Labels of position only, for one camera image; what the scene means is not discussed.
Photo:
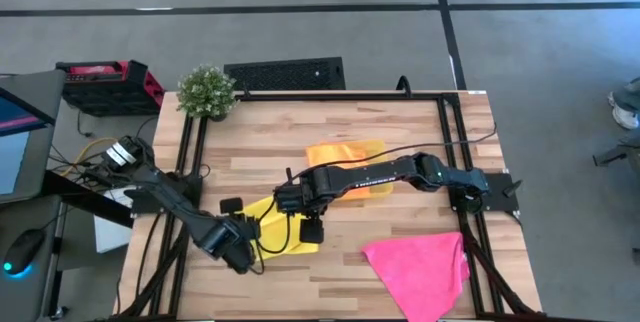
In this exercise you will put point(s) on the red and black toolbox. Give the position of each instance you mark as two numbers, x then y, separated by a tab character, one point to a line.
110	87

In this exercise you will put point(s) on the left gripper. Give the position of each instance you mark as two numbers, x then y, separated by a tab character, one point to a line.
245	229

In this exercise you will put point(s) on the black floor grille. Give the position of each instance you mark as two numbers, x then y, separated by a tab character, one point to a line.
285	74

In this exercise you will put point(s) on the pink microfiber towel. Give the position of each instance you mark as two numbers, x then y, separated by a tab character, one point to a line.
420	272

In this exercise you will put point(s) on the yellow microfiber towel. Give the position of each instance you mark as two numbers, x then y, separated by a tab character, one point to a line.
274	229

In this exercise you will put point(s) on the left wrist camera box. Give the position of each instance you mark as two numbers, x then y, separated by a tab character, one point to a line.
231	206

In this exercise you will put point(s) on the yellow translucent plastic bin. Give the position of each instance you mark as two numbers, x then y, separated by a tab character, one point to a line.
382	191

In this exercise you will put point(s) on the black aluminium table frame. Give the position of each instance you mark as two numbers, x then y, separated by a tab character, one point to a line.
350	97

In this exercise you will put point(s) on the orange microfiber towel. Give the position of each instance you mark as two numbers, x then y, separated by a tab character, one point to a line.
335	154

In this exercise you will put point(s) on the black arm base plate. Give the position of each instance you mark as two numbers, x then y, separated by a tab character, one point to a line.
145	206
500	197

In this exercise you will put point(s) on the black computer mouse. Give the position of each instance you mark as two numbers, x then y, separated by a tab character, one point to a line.
22	249

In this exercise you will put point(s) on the black chair leg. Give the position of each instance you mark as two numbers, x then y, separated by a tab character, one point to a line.
620	154

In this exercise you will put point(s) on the green potted plant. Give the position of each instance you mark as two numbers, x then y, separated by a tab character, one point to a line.
205	92

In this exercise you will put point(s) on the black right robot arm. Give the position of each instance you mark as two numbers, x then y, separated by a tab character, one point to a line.
380	174

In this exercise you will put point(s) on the desk monitor with blue screen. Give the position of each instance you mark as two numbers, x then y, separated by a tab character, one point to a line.
20	162

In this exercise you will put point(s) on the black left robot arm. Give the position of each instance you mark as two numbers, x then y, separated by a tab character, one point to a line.
170	197

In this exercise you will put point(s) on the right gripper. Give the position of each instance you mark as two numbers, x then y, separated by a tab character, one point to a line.
295	199

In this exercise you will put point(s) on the white box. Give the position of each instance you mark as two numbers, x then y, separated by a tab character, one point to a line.
112	232

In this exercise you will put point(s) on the person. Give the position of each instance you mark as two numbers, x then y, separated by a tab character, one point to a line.
625	114

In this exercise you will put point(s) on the grey desk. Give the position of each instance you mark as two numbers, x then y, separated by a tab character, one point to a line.
30	302

